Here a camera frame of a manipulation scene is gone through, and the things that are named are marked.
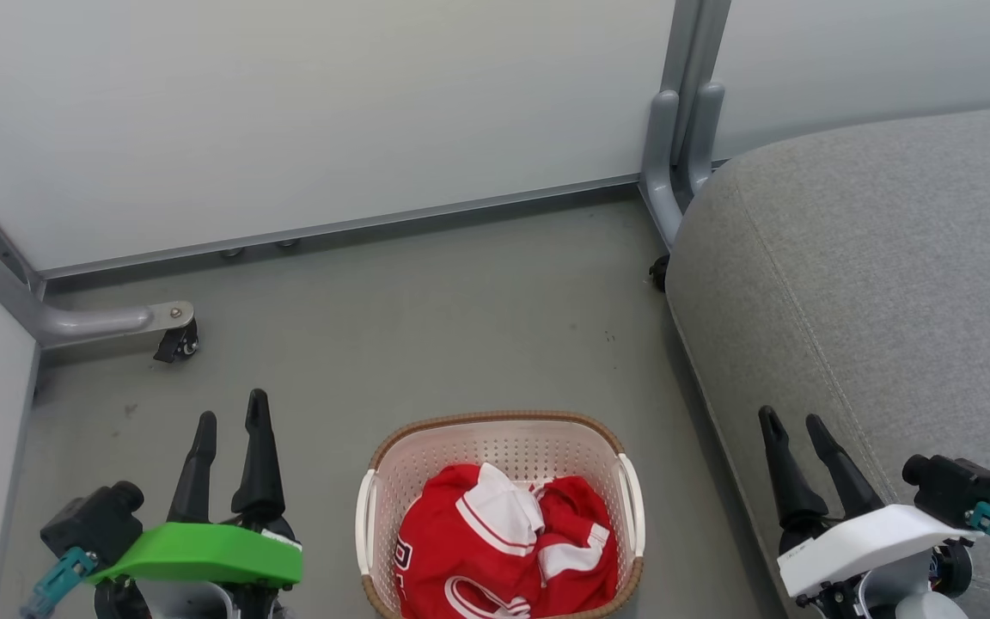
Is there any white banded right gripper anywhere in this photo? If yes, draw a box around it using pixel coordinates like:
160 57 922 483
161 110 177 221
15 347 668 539
758 407 985 619

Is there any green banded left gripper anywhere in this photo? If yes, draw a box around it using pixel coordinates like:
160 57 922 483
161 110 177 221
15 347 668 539
87 389 304 619

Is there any red basketball jersey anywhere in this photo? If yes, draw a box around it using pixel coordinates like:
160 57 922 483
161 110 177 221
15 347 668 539
394 464 547 619

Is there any red and white shirt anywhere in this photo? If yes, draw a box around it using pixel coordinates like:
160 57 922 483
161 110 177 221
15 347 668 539
454 463 620 616

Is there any grey fabric sofa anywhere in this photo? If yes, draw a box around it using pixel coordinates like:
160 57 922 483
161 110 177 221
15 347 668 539
665 101 990 619

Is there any grey partition tube foot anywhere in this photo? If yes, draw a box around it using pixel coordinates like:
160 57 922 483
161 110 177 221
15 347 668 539
0 170 196 351

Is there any white plastic laundry basket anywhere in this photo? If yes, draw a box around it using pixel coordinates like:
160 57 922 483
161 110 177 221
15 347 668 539
356 410 647 619

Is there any teal left camera connector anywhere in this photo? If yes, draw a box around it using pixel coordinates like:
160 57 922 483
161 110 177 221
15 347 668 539
21 546 100 619

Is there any grey partition bottom rail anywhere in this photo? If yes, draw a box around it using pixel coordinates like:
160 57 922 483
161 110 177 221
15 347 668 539
38 174 644 281

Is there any grey partition post foot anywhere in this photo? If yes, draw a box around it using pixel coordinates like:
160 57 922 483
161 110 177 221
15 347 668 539
639 0 733 252

